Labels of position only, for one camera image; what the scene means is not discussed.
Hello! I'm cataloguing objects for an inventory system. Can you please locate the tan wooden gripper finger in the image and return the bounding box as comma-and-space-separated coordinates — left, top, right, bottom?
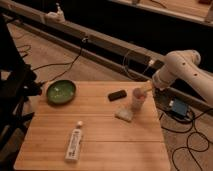
139, 81, 153, 94

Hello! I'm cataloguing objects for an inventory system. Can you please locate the white plastic bottle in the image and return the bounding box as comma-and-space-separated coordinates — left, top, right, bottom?
65, 121, 83, 162

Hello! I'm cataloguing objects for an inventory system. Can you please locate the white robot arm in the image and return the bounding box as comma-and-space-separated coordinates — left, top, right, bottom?
140, 50, 213, 107

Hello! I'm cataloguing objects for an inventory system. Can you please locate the black tripod stand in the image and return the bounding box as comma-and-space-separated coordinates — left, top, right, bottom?
0, 13, 43, 158

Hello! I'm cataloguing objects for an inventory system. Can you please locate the black rectangular block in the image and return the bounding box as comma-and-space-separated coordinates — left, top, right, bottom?
108, 90, 127, 101

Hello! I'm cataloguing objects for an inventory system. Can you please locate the pale sponge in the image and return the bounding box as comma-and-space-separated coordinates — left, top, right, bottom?
115, 107, 133, 122

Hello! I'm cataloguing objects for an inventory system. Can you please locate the blue electronics box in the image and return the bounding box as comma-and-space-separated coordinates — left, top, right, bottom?
169, 99, 188, 117

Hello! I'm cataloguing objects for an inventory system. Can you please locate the green bowl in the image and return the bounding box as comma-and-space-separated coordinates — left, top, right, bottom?
46, 80, 76, 105

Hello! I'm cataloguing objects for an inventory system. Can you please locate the white cable at rail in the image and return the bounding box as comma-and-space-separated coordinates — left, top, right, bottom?
121, 49, 156, 80

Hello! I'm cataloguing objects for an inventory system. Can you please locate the grey metal rail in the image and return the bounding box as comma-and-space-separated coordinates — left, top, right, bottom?
0, 0, 213, 115

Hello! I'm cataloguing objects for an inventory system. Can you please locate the black cables right floor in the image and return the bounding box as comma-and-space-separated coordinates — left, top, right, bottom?
158, 106, 213, 171

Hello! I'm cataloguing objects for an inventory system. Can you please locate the black cable on floor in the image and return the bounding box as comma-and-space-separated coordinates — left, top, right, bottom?
16, 36, 89, 84

